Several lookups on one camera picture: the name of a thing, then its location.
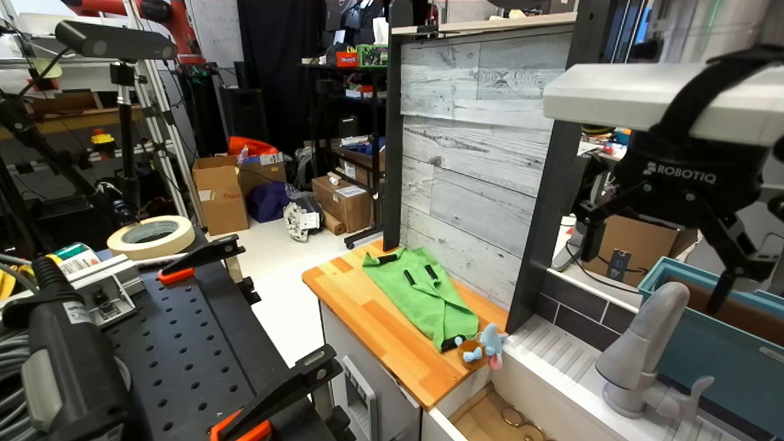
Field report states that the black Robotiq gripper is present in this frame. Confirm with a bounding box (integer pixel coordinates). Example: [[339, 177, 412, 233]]
[[573, 133, 768, 318]]

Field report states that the gray toy faucet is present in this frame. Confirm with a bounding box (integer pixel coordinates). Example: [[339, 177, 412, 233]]
[[595, 280, 718, 424]]

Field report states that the cardboard box with black device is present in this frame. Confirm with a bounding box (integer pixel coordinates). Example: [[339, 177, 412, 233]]
[[584, 214, 697, 289]]

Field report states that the dark tile backsplash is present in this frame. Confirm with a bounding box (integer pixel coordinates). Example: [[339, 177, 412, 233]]
[[527, 264, 644, 356]]

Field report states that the blue plastic bin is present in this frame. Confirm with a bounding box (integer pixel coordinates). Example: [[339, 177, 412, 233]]
[[637, 255, 784, 438]]

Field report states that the white sink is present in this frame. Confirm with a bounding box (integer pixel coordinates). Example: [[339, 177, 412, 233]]
[[421, 315, 784, 441]]

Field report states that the blue stuffed toy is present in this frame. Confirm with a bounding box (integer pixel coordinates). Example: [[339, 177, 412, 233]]
[[457, 323, 510, 373]]

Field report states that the gray wood panel backsplash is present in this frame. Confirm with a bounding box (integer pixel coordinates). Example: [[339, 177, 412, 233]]
[[398, 29, 575, 312]]

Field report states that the green cloth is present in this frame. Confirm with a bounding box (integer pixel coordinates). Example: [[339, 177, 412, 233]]
[[360, 245, 481, 353]]

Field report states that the wooden countertop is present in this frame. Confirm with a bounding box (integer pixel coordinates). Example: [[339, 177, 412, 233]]
[[300, 237, 510, 413]]

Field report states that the cardboard box with white label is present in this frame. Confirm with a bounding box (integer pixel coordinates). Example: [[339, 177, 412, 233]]
[[310, 172, 376, 237]]

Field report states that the white kitchen cabinet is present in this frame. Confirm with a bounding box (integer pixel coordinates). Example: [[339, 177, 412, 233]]
[[316, 300, 496, 441]]

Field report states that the black storage shelf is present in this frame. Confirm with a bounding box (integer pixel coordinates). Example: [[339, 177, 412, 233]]
[[299, 45, 396, 241]]

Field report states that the white plastic bag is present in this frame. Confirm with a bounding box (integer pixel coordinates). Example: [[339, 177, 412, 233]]
[[281, 198, 326, 245]]

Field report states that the blue bag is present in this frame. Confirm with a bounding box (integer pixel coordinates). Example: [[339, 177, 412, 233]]
[[245, 179, 293, 226]]

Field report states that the tall cardboard box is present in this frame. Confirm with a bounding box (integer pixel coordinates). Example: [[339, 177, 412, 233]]
[[190, 154, 252, 237]]

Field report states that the black perforated workbench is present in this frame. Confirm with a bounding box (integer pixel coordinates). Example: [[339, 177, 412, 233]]
[[99, 257, 339, 441]]

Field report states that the masking tape roll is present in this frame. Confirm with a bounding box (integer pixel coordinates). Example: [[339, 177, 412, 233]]
[[105, 214, 198, 263]]

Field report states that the label printer device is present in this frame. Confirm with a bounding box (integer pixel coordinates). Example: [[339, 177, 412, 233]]
[[47, 241, 140, 328]]

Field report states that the black power tool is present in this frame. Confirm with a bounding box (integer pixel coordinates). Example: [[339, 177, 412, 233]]
[[0, 255, 134, 441]]

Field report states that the black frame post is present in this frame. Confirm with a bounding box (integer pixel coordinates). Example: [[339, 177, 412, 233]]
[[505, 0, 616, 337], [380, 0, 409, 253]]

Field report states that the black strap on arm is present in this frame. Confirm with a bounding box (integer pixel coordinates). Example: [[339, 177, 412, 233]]
[[649, 45, 784, 142]]

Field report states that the black clamp orange handle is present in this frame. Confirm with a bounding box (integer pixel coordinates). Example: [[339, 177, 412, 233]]
[[207, 344, 343, 441], [153, 233, 247, 289]]

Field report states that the black camera on stand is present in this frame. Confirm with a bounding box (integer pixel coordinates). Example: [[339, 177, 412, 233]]
[[53, 19, 178, 62]]

